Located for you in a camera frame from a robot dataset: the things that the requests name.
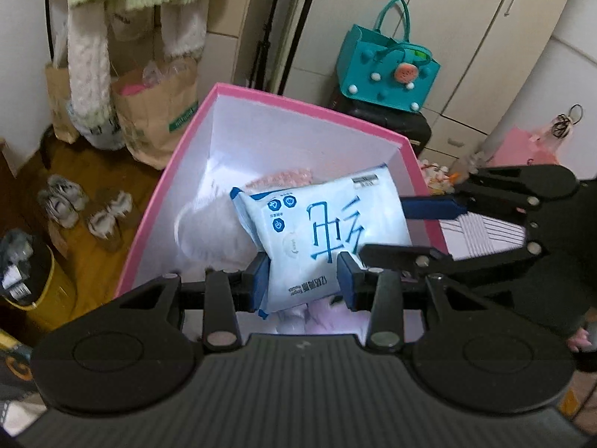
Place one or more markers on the white refrigerator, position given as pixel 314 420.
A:
pixel 559 84

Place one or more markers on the pink cardboard box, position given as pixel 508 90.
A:
pixel 242 130

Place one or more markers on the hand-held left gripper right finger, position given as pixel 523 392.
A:
pixel 347 280

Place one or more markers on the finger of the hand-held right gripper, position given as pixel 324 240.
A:
pixel 433 207
pixel 401 254

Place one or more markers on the black folded tripod stand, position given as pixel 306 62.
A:
pixel 266 46

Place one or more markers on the yellow trash bin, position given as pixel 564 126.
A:
pixel 32 284

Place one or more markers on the beige hanging cloth bag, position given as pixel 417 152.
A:
pixel 130 23

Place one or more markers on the black coat rack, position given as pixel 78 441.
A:
pixel 50 18

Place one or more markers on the beige cabinet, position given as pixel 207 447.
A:
pixel 233 23

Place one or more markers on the black suitcase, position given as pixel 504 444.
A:
pixel 401 123

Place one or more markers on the teal felt tote bag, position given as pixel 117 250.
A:
pixel 373 65

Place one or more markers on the person's right hand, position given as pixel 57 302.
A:
pixel 582 340

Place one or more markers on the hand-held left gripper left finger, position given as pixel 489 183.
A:
pixel 261 282

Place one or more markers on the pink shopping bag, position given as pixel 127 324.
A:
pixel 517 149

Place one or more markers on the purple plush toy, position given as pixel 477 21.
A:
pixel 331 317

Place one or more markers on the large green-print paper bag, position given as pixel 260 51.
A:
pixel 154 112

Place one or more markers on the light blue wet wipes packet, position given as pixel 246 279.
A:
pixel 322 224

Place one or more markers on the beige wardrobe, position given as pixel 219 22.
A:
pixel 466 32

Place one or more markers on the white panda plush toy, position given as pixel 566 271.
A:
pixel 210 238

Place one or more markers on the orange plush toy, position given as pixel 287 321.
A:
pixel 452 176

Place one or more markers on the pink striped tablecloth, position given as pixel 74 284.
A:
pixel 480 233

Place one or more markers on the pink floral scrunchie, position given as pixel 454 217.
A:
pixel 280 179

